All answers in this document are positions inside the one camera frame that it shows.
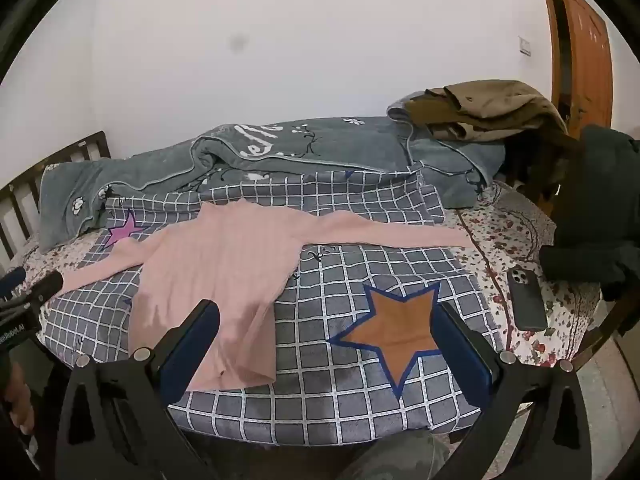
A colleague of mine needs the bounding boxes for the grey checked blanket with stars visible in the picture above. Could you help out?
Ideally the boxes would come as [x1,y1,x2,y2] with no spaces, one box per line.
[40,169,496,446]

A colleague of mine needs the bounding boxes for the dark wooden headboard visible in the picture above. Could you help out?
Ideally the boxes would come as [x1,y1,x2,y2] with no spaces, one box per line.
[0,131,112,261]

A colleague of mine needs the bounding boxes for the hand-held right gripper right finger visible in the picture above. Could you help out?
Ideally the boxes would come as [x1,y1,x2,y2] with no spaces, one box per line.
[431,302,593,480]

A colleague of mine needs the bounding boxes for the grey floral quilt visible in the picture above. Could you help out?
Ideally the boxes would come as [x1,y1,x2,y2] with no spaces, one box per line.
[37,102,506,253]

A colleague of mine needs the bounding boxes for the person's left hand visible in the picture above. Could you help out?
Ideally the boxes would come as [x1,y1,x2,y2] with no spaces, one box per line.
[0,361,36,434]

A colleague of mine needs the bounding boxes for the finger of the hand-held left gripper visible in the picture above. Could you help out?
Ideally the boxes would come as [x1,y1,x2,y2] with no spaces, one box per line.
[20,271,64,311]
[0,267,27,298]

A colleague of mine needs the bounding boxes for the dark smartphone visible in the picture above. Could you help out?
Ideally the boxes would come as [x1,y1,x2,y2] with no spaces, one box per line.
[507,266,548,332]

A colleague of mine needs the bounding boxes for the dark wooden chair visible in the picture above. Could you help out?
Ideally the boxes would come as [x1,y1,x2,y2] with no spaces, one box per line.
[502,127,583,216]

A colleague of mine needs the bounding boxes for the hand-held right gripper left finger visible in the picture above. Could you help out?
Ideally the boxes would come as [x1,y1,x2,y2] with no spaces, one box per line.
[55,299,221,480]

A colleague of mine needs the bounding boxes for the pink knit sweater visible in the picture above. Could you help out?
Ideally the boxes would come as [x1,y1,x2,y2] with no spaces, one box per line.
[59,199,476,392]

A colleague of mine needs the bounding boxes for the dark green coat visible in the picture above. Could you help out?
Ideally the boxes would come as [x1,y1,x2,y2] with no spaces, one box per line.
[539,125,640,301]

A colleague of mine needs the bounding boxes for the brown jacket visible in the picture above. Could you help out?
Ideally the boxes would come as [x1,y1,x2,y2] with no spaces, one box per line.
[404,80,568,142]

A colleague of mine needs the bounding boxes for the orange wooden door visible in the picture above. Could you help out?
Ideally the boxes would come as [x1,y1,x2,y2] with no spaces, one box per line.
[535,0,615,133]

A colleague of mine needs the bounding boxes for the floral bedsheet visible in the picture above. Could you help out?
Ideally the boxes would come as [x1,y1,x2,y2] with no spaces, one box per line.
[20,180,601,368]

